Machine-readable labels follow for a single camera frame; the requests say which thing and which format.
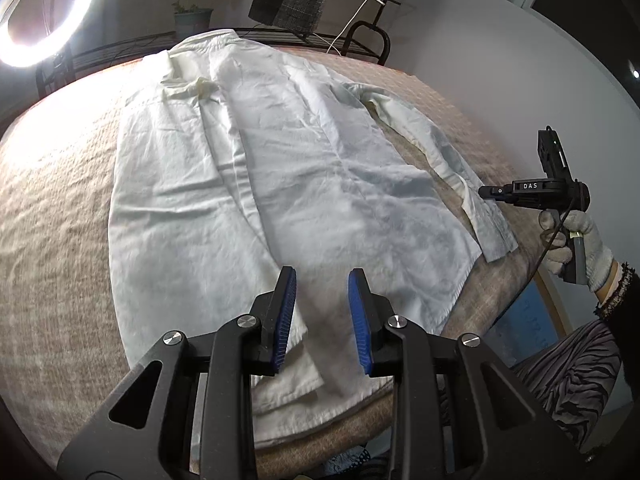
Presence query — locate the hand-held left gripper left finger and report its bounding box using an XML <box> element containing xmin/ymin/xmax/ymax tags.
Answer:
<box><xmin>56</xmin><ymin>266</ymin><xmax>298</xmax><ymax>480</ymax></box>

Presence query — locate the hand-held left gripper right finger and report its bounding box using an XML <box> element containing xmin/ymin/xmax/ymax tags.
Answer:
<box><xmin>348</xmin><ymin>267</ymin><xmax>588</xmax><ymax>480</ymax></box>

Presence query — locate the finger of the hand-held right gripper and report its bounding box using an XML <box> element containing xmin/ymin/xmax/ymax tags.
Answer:
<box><xmin>477</xmin><ymin>184</ymin><xmax>516</xmax><ymax>203</ymax></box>

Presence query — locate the white shirt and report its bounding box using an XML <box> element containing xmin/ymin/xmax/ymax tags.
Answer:
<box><xmin>107</xmin><ymin>27</ymin><xmax>520</xmax><ymax>448</ymax></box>

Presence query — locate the person's right forearm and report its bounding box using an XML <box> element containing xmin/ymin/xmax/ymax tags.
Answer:
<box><xmin>595</xmin><ymin>260</ymin><xmax>640</xmax><ymax>326</ymax></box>

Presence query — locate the black metal clothes rack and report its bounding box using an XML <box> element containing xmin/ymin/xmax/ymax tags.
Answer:
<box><xmin>35</xmin><ymin>0</ymin><xmax>403</xmax><ymax>101</ymax></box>

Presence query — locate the person's right hand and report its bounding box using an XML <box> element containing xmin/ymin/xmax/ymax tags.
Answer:
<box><xmin>537</xmin><ymin>208</ymin><xmax>615</xmax><ymax>293</ymax></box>

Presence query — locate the blue panel with wooden rim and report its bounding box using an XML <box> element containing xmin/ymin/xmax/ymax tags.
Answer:
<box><xmin>500</xmin><ymin>275</ymin><xmax>571</xmax><ymax>366</ymax></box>

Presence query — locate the window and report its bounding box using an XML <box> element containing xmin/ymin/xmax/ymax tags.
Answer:
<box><xmin>505</xmin><ymin>0</ymin><xmax>640</xmax><ymax>61</ymax></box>

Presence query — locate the person's striped clothing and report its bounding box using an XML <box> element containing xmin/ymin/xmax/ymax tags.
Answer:
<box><xmin>510</xmin><ymin>317</ymin><xmax>631</xmax><ymax>461</ymax></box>

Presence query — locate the beige checked blanket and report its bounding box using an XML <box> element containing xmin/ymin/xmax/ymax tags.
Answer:
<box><xmin>0</xmin><ymin>42</ymin><xmax>546</xmax><ymax>480</ymax></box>

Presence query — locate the potted plant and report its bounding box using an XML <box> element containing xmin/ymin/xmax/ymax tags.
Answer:
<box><xmin>172</xmin><ymin>0</ymin><xmax>215</xmax><ymax>40</ymax></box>

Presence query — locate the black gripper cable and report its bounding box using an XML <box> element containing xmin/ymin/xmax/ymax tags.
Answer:
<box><xmin>492</xmin><ymin>199</ymin><xmax>581</xmax><ymax>323</ymax></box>

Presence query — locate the white lamp cable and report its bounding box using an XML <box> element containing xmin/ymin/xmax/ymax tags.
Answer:
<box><xmin>327</xmin><ymin>2</ymin><xmax>373</xmax><ymax>56</ymax></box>

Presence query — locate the ring light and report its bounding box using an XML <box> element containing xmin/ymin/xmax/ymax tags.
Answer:
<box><xmin>0</xmin><ymin>0</ymin><xmax>98</xmax><ymax>68</ymax></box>

